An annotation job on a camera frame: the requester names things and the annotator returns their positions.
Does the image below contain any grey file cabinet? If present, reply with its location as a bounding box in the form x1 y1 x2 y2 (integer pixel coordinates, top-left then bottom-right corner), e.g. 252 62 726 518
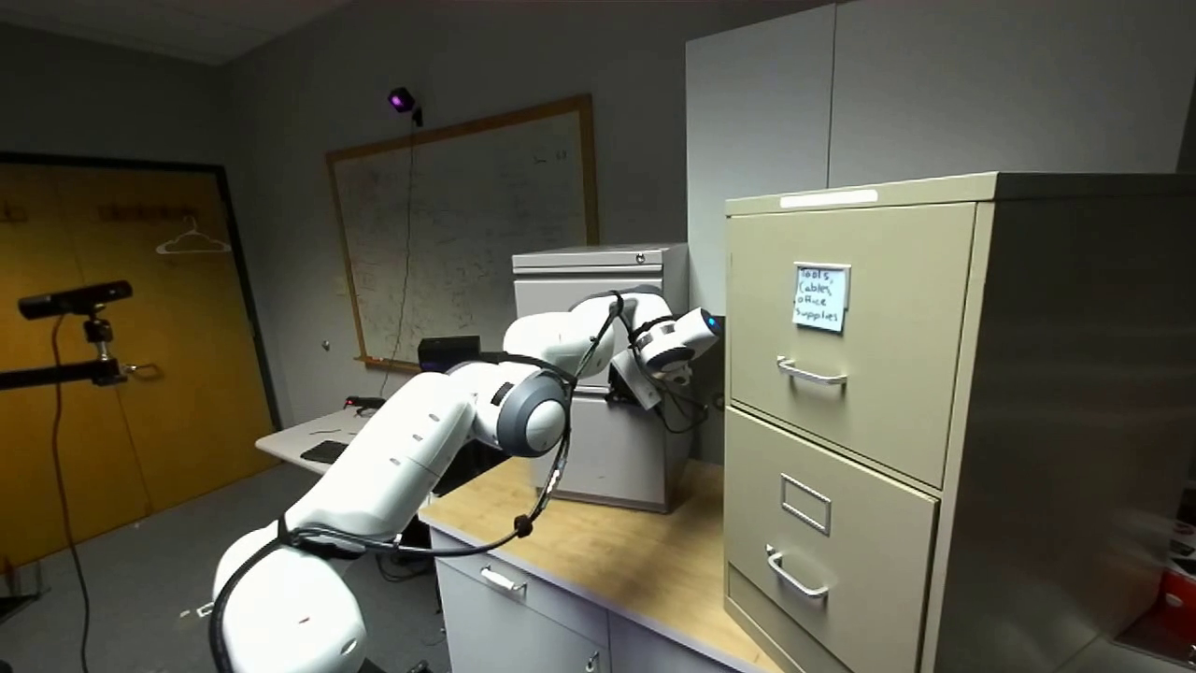
511 244 694 514

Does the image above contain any grey counter drawer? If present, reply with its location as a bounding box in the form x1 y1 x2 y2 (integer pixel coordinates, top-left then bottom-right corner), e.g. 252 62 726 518
429 526 614 648

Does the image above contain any beige drawer with paper note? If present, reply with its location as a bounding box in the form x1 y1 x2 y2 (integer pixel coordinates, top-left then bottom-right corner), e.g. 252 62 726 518
727 203 978 490

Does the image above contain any beige drawer with label holder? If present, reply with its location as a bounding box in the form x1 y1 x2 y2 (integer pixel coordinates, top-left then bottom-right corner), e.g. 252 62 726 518
723 406 941 673

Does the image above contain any beige file cabinet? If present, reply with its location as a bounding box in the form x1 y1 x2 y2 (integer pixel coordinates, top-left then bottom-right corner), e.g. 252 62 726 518
723 171 1196 673

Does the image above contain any black box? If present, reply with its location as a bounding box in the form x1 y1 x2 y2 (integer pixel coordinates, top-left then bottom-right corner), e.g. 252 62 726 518
417 335 483 374

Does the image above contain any handwritten paper note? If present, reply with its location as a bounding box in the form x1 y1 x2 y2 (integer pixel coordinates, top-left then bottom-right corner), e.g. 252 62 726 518
791 261 852 335

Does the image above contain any white desk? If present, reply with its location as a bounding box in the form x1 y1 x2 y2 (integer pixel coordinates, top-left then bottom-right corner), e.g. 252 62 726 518
254 406 377 476

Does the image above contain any grey counter door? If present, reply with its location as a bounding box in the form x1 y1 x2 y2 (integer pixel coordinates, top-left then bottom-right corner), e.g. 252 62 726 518
435 559 610 673

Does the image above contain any white clothes hanger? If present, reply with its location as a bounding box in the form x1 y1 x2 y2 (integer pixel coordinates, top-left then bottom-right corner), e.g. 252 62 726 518
154 216 234 257

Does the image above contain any orange wooden door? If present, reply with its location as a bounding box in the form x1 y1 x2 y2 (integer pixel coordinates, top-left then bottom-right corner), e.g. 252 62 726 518
0 152 283 568

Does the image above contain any red container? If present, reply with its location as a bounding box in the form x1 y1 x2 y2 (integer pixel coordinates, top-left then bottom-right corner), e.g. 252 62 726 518
1157 522 1196 642

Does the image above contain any whiteboard with wooden frame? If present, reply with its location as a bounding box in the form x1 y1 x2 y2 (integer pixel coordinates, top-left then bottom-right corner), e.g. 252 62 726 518
324 93 601 376

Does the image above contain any black cable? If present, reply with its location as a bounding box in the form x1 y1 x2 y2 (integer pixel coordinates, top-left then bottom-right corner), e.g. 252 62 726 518
377 126 418 400
47 314 94 673

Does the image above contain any camera on mount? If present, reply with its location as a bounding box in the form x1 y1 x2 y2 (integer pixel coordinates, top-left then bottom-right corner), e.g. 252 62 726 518
0 279 165 392
387 86 425 129

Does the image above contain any tall grey wall cabinet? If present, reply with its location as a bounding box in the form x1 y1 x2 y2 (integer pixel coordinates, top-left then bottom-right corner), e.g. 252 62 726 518
684 0 1196 317

